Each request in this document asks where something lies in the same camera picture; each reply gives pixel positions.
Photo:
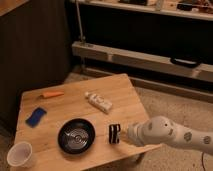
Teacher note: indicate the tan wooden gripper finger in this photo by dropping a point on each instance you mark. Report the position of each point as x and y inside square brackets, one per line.
[123, 135]

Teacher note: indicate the black and white eraser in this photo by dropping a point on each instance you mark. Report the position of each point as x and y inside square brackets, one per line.
[114, 130]

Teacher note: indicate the white tube bottle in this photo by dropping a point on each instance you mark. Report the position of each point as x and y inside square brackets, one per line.
[99, 102]

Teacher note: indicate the wooden low table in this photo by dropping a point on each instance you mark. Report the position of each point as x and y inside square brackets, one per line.
[127, 108]

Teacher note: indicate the black round bowl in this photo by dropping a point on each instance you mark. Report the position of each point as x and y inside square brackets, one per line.
[76, 136]

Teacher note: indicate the orange carrot toy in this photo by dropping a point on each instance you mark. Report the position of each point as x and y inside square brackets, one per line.
[50, 94]

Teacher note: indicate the blue sponge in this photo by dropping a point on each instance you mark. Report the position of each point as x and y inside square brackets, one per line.
[35, 117]

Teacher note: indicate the metal shelf rack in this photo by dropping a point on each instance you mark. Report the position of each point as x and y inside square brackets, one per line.
[145, 39]

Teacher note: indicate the white paper cup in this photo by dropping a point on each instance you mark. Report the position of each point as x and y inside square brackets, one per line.
[21, 155]

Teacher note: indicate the black handle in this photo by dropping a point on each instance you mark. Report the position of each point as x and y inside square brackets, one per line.
[188, 64]

